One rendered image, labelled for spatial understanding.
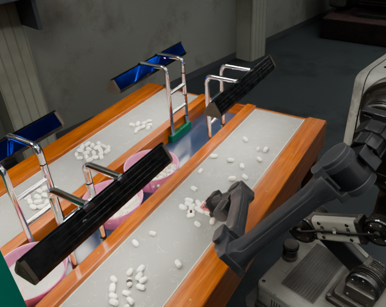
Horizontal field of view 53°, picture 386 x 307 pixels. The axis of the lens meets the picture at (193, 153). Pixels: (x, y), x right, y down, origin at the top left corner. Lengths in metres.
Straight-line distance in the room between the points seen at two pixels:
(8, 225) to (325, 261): 1.36
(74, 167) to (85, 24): 1.92
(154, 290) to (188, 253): 0.19
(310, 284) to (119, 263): 0.79
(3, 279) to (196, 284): 0.90
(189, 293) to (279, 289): 0.51
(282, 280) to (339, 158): 0.95
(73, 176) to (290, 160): 1.04
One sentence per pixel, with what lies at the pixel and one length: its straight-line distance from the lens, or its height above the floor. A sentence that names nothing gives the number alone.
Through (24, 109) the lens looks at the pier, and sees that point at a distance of 3.30.
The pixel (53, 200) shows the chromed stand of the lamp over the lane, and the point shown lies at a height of 1.07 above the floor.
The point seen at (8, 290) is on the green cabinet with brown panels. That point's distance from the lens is 0.57.
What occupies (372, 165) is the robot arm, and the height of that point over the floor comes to 1.33.
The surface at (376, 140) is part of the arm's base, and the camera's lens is 0.95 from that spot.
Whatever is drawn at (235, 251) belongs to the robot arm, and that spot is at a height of 1.10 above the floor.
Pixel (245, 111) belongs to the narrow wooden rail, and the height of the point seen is 0.77.
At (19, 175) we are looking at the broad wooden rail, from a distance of 2.06.
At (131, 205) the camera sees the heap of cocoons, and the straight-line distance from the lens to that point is 1.74.
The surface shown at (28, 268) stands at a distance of 1.10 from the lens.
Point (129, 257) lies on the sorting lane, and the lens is 1.51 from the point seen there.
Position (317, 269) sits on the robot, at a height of 0.47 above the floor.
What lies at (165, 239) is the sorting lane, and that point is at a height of 0.74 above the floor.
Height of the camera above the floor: 1.85
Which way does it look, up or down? 34 degrees down
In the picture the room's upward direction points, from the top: 4 degrees counter-clockwise
